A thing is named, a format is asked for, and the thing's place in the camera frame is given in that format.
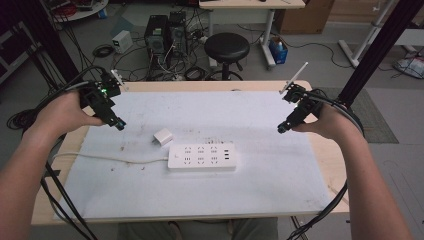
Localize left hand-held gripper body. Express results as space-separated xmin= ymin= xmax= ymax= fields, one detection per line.
xmin=79 ymin=68 xmax=129 ymax=125

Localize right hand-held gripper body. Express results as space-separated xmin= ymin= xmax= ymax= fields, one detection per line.
xmin=279 ymin=61 xmax=325 ymax=128

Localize white charger adapter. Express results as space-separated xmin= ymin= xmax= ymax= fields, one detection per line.
xmin=152 ymin=127 xmax=174 ymax=147

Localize white power strip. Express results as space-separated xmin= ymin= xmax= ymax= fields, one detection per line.
xmin=167 ymin=142 xmax=238 ymax=172

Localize person's right hand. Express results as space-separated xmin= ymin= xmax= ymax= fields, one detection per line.
xmin=292 ymin=103 xmax=364 ymax=141

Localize person's left hand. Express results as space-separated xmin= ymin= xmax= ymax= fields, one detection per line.
xmin=33 ymin=89 xmax=108 ymax=138

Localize white table mat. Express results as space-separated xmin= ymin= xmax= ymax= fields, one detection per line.
xmin=54 ymin=91 xmax=332 ymax=222

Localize blue box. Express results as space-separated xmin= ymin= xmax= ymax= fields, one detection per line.
xmin=267 ymin=36 xmax=290 ymax=65

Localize white power supply box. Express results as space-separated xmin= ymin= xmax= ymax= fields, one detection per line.
xmin=111 ymin=29 xmax=134 ymax=55

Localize grey floor mat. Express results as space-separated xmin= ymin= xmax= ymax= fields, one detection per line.
xmin=313 ymin=87 xmax=400 ymax=145

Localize black computer tower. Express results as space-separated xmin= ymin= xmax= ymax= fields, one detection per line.
xmin=168 ymin=11 xmax=188 ymax=58
xmin=143 ymin=14 xmax=170 ymax=69

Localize brown cardboard box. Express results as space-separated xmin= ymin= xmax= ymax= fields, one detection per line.
xmin=274 ymin=0 xmax=335 ymax=35

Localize round white table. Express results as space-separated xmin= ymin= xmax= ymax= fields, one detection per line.
xmin=42 ymin=0 xmax=110 ymax=24

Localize black round stool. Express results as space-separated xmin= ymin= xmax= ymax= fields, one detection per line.
xmin=203 ymin=31 xmax=251 ymax=81

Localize grey metal rack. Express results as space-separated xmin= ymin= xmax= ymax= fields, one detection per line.
xmin=0 ymin=21 xmax=38 ymax=85

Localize white floor device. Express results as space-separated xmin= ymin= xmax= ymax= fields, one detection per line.
xmin=391 ymin=55 xmax=424 ymax=80

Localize white desk with wooden top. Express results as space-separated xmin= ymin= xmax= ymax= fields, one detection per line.
xmin=198 ymin=0 xmax=307 ymax=69

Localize person's grey pants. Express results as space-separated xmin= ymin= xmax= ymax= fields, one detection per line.
xmin=116 ymin=217 xmax=280 ymax=240

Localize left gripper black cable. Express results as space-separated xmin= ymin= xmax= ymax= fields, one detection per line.
xmin=5 ymin=65 xmax=108 ymax=132

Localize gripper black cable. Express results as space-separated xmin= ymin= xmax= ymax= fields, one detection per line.
xmin=285 ymin=87 xmax=365 ymax=240
xmin=5 ymin=65 xmax=108 ymax=132

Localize white power strip cable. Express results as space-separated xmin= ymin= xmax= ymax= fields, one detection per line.
xmin=51 ymin=152 xmax=170 ymax=165

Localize coiled black cable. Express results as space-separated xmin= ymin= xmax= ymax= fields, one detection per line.
xmin=91 ymin=43 xmax=116 ymax=59

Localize black aluminium post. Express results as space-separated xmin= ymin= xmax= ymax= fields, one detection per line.
xmin=18 ymin=0 xmax=82 ymax=85
xmin=336 ymin=0 xmax=424 ymax=108

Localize white metal desk frame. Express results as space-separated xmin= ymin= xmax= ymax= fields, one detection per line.
xmin=337 ymin=0 xmax=401 ymax=69

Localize tangle of floor cables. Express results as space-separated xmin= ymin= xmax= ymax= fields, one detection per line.
xmin=112 ymin=13 xmax=214 ymax=83

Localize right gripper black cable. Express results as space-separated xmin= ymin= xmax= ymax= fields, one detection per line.
xmin=285 ymin=87 xmax=365 ymax=240

